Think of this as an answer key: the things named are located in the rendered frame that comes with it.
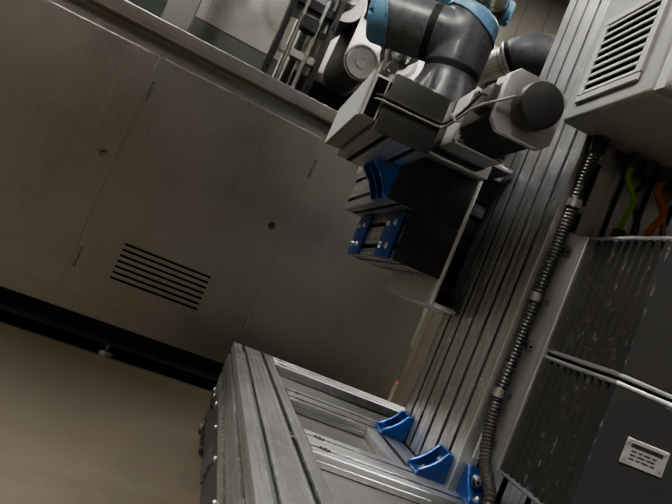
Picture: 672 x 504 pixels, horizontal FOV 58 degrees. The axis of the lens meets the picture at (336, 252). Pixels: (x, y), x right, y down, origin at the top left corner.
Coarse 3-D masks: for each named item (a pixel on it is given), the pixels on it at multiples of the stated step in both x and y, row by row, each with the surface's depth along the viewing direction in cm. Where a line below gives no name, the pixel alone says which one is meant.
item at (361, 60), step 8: (352, 48) 205; (360, 48) 206; (368, 48) 207; (352, 56) 206; (360, 56) 206; (368, 56) 207; (376, 56) 208; (352, 64) 206; (360, 64) 206; (368, 64) 207; (376, 64) 208; (352, 72) 205; (360, 72) 207; (368, 72) 208
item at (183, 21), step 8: (168, 0) 191; (176, 0) 192; (184, 0) 193; (192, 0) 194; (200, 0) 194; (168, 8) 192; (176, 8) 192; (184, 8) 193; (192, 8) 194; (168, 16) 192; (176, 16) 193; (184, 16) 193; (192, 16) 194; (176, 24) 193; (184, 24) 193
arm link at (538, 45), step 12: (528, 36) 154; (540, 36) 154; (552, 36) 154; (504, 48) 155; (516, 48) 154; (528, 48) 153; (540, 48) 153; (492, 60) 158; (504, 60) 156; (516, 60) 154; (528, 60) 154; (540, 60) 153; (492, 72) 159; (504, 72) 159; (540, 72) 156
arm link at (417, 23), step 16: (384, 0) 119; (400, 0) 119; (416, 0) 119; (432, 0) 120; (368, 16) 121; (384, 16) 119; (400, 16) 118; (416, 16) 118; (368, 32) 123; (384, 32) 120; (400, 32) 119; (416, 32) 118; (400, 48) 122; (416, 48) 120
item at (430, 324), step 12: (432, 312) 278; (432, 324) 277; (420, 336) 279; (432, 336) 278; (420, 348) 276; (408, 360) 280; (420, 360) 277; (408, 372) 276; (408, 384) 276; (396, 396) 277; (408, 396) 276
